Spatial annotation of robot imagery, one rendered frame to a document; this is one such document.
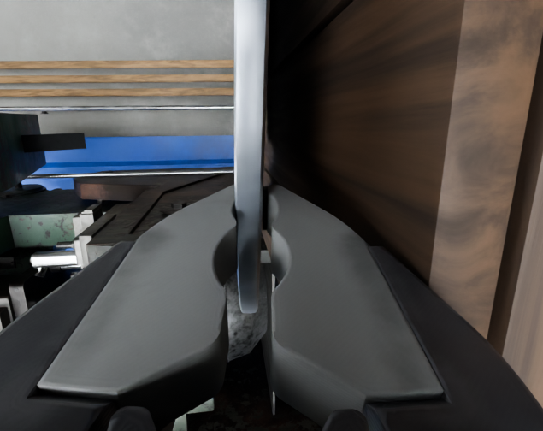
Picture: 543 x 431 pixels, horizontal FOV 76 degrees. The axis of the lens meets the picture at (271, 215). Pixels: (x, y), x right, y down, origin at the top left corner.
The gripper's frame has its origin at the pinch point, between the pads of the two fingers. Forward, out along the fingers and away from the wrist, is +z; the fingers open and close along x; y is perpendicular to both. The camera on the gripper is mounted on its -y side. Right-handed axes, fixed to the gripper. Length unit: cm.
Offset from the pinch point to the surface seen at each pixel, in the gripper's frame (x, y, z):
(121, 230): -25, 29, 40
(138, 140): -68, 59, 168
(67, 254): -40, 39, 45
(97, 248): -26, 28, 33
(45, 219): -62, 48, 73
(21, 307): -55, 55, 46
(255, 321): -1, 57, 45
